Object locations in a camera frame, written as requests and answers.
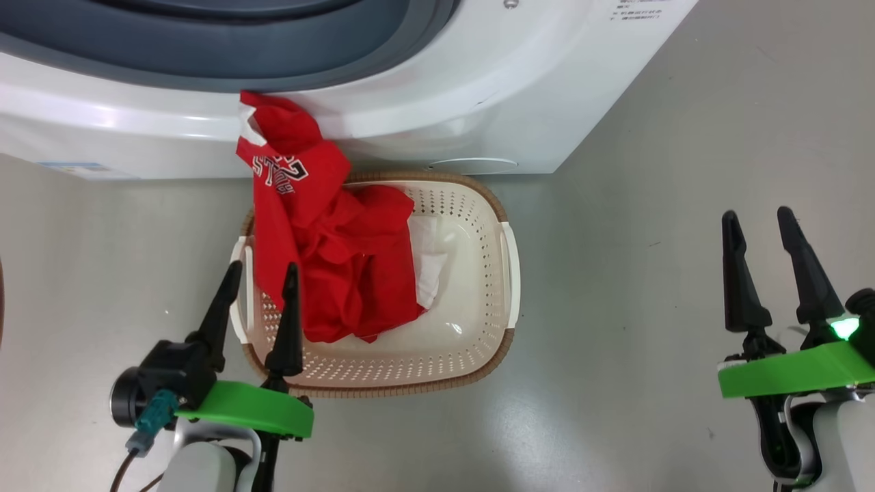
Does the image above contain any camera cable teal connector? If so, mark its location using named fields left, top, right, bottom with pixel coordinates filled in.
left=109, top=389, right=180, bottom=492

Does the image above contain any grey rubber door seal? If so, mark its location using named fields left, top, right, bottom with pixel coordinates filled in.
left=0, top=0, right=460, bottom=93

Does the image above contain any round filter cover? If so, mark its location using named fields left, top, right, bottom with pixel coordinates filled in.
left=427, top=158, right=518, bottom=175

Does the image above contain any printed warning text label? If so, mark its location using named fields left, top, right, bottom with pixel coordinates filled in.
left=608, top=0, right=660, bottom=21

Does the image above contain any white front-load washing machine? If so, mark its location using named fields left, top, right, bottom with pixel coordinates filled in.
left=0, top=0, right=699, bottom=180

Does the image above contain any cream laundry basket brown rim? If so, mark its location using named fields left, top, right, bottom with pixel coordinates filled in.
left=229, top=171, right=522, bottom=399

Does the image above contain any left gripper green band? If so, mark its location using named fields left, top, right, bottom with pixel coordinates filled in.
left=174, top=260, right=316, bottom=440

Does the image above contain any blue energy label sticker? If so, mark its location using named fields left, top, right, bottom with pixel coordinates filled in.
left=38, top=162, right=137, bottom=180

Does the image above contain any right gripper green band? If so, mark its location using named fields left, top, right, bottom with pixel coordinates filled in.
left=717, top=206, right=875, bottom=400

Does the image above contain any red and white garment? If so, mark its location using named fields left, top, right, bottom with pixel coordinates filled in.
left=236, top=91, right=452, bottom=344

